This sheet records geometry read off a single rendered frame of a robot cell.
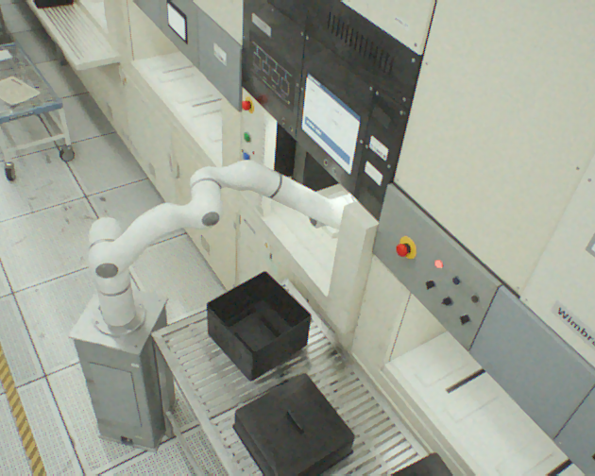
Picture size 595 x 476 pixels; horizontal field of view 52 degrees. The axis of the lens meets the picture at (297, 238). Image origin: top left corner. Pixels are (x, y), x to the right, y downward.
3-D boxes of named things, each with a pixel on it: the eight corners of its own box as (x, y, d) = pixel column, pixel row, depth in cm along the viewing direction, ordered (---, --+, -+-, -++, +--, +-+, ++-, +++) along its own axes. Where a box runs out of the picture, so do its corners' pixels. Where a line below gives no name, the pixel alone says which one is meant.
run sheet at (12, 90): (-20, 88, 390) (-20, 86, 389) (13, 75, 404) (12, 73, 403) (11, 106, 378) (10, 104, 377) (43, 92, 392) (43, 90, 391)
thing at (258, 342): (263, 298, 245) (265, 269, 233) (309, 344, 231) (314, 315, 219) (205, 332, 230) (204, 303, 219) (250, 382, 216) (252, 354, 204)
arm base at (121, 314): (84, 329, 227) (76, 297, 214) (107, 292, 241) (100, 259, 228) (132, 341, 225) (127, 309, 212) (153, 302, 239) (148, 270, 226)
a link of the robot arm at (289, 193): (294, 180, 194) (360, 213, 212) (271, 169, 207) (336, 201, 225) (280, 206, 195) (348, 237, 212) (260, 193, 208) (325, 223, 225)
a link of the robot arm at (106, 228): (95, 297, 215) (85, 250, 198) (95, 260, 227) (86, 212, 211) (131, 294, 217) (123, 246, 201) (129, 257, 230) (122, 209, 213)
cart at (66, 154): (-32, 110, 449) (-53, 50, 416) (39, 93, 473) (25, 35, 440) (8, 184, 395) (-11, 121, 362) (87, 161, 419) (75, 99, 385)
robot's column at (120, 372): (97, 437, 277) (67, 336, 224) (124, 385, 297) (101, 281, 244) (156, 452, 274) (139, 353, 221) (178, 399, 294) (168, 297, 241)
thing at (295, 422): (230, 425, 204) (230, 405, 195) (303, 385, 217) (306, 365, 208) (279, 501, 187) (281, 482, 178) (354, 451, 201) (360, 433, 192)
